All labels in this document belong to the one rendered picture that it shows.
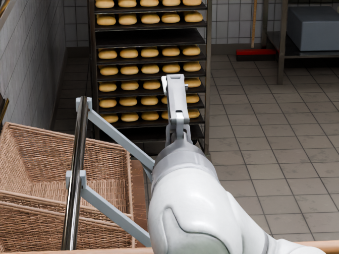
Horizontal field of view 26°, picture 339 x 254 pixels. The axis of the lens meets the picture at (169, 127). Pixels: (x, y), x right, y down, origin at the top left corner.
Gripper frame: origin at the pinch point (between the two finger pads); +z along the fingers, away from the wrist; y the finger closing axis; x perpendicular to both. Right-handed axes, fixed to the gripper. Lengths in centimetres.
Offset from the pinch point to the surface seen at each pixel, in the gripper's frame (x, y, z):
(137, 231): -5, 47, 44
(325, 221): 97, 148, 215
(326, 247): 28.9, 28.3, 5.2
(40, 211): -33, 68, 93
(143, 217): 0, 90, 126
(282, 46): 118, 116, 422
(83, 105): -18, 31, 87
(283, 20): 117, 96, 422
